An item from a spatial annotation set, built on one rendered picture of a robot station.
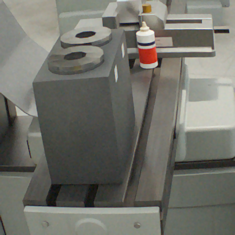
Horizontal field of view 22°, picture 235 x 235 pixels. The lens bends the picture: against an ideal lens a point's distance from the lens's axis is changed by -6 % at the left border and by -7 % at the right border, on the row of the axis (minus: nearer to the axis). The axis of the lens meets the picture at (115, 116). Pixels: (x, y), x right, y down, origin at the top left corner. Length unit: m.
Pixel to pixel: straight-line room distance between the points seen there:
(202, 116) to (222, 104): 0.08
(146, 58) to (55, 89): 0.49
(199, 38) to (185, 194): 0.37
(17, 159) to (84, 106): 0.62
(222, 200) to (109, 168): 0.53
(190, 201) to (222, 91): 0.29
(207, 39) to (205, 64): 2.37
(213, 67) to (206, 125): 2.39
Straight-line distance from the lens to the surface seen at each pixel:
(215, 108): 1.47
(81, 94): 0.95
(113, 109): 0.95
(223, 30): 1.51
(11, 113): 1.73
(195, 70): 3.75
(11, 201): 1.57
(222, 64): 3.83
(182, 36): 1.47
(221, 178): 1.44
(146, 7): 1.46
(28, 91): 1.48
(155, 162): 1.06
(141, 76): 1.38
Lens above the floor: 1.48
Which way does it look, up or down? 27 degrees down
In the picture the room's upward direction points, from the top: 7 degrees counter-clockwise
